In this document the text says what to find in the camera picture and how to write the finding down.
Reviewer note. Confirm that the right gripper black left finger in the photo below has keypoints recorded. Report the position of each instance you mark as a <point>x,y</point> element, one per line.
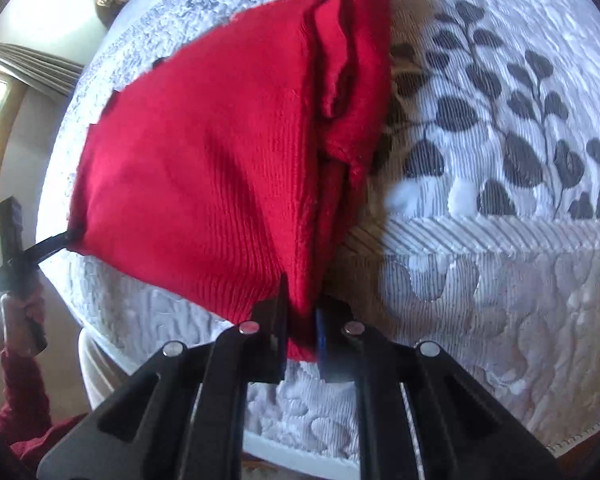
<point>182,414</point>

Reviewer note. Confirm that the white grey quilted bedspread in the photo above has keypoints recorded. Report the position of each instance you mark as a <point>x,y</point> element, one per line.
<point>481,228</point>

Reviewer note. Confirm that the grey pleated curtain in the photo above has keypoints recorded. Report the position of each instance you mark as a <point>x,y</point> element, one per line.
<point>49,74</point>

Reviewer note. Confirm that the person's left hand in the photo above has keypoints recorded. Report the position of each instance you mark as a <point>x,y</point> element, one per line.
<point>18,316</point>

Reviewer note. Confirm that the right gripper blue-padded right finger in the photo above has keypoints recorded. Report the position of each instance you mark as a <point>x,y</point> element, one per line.
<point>420,414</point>

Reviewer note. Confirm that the red sleeved left forearm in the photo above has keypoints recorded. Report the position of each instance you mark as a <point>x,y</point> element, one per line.
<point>25,422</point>

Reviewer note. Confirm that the red knit garment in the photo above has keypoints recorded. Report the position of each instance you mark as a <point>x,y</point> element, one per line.
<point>241,161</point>

